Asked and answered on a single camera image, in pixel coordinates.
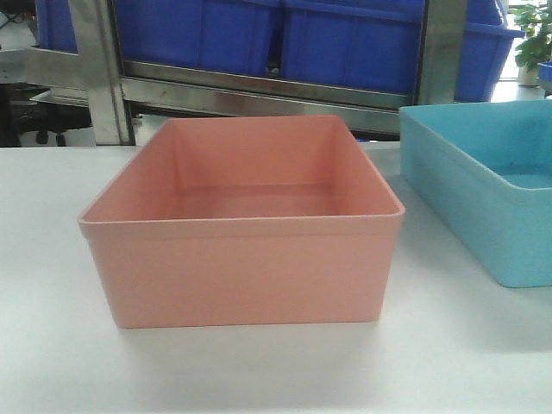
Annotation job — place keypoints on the light blue plastic box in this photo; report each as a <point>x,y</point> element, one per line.
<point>485,170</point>

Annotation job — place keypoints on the pink plastic box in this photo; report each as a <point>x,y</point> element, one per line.
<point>245,220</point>

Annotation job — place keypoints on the black office chair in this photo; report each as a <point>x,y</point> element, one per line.
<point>20,114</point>

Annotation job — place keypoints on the stainless steel shelf rack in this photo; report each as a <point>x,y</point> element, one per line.
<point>113,89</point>

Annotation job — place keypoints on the dark blue bin left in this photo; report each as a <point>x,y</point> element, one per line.
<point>221,36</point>

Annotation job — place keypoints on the green potted plant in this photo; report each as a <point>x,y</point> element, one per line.
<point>534,18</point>

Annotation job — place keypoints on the dark blue bin right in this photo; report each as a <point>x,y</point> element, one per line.
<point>487,42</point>

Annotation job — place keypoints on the dark blue bin centre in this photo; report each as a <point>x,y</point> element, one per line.
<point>368,45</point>

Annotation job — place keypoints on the dark blue bin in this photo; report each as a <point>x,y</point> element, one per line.
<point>221,36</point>
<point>368,45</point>
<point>487,42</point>

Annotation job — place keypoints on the small blue bin far right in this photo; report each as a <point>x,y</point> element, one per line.
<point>545,71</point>

